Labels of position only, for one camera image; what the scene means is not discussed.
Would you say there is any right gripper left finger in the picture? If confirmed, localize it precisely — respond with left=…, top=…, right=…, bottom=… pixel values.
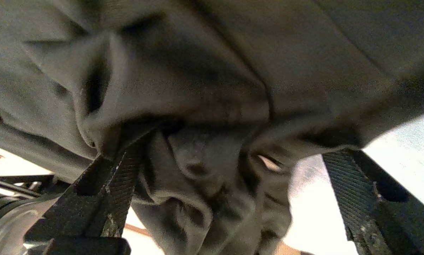
left=23, top=141, right=146, bottom=255

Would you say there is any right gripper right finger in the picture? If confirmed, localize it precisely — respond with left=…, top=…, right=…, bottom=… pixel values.
left=322, top=150, right=424, bottom=255

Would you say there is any black t-shirt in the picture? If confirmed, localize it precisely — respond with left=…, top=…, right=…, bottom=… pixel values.
left=0, top=0, right=424, bottom=255

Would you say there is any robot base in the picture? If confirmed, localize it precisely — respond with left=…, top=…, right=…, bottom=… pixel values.
left=0, top=174, right=78, bottom=255

